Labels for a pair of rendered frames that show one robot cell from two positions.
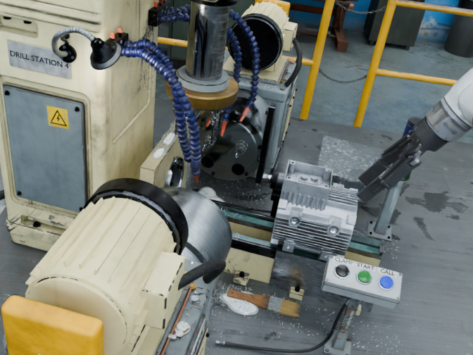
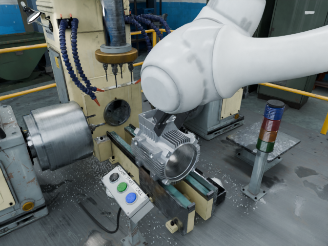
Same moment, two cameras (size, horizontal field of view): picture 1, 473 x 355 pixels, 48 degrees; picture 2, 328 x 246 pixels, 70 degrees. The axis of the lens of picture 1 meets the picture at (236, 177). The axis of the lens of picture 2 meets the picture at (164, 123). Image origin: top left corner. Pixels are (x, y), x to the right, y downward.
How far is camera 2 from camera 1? 1.04 m
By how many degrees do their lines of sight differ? 38
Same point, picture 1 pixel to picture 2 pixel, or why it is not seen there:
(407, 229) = (280, 200)
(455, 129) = not seen: hidden behind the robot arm
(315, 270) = (153, 186)
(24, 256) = not seen: hidden behind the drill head
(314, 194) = (151, 128)
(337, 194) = (170, 134)
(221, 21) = (109, 7)
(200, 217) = (62, 115)
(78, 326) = not seen: outside the picture
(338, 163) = (248, 137)
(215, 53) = (110, 29)
